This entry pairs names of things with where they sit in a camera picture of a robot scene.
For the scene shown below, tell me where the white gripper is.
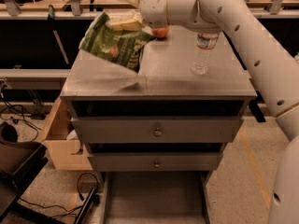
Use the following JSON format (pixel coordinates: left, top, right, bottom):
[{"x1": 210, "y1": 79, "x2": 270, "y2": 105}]
[{"x1": 106, "y1": 0, "x2": 168, "y2": 31}]

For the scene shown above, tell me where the green jalapeno chip bag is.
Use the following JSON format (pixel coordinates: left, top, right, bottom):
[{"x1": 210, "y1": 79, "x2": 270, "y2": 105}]
[{"x1": 79, "y1": 13, "x2": 155, "y2": 73}]

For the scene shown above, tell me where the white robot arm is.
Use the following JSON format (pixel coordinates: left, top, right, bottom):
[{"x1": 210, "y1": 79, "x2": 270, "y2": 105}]
[{"x1": 119, "y1": 0, "x2": 299, "y2": 224}]

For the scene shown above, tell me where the grey drawer cabinet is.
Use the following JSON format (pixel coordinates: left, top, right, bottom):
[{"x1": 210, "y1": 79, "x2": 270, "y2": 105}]
[{"x1": 60, "y1": 13, "x2": 258, "y2": 173}]

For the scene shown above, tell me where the top grey drawer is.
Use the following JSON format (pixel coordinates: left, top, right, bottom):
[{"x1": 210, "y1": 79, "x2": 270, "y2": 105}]
[{"x1": 71, "y1": 118, "x2": 243, "y2": 144}]

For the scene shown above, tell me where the grey drawer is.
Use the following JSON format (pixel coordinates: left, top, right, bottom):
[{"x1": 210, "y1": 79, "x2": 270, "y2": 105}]
[
  {"x1": 71, "y1": 118, "x2": 243, "y2": 144},
  {"x1": 100, "y1": 172, "x2": 211, "y2": 224},
  {"x1": 88, "y1": 152, "x2": 223, "y2": 172}
]

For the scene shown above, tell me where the middle grey drawer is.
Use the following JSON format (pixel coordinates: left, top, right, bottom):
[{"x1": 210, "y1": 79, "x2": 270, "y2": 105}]
[{"x1": 88, "y1": 152, "x2": 223, "y2": 172}]

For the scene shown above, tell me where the bottom grey drawer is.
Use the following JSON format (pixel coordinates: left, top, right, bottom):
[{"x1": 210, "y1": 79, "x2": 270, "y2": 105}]
[{"x1": 100, "y1": 172, "x2": 211, "y2": 224}]

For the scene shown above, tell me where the orange fruit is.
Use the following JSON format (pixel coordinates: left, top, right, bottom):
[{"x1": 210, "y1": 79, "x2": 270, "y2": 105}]
[{"x1": 151, "y1": 27, "x2": 169, "y2": 39}]

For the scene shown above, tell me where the clear plastic water bottle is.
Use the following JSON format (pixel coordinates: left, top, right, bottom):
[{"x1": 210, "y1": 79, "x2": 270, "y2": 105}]
[{"x1": 191, "y1": 33, "x2": 219, "y2": 75}]

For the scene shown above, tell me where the light wooden box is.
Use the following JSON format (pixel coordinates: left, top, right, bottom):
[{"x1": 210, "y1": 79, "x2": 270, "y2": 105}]
[{"x1": 38, "y1": 97, "x2": 92, "y2": 171}]

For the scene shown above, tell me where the black metal stand bar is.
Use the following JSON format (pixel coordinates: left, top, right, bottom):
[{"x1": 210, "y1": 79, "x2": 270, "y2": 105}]
[{"x1": 73, "y1": 188, "x2": 100, "y2": 224}]

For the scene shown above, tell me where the black floor cable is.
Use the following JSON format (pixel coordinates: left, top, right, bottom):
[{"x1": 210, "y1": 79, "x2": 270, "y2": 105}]
[{"x1": 0, "y1": 81, "x2": 43, "y2": 142}]

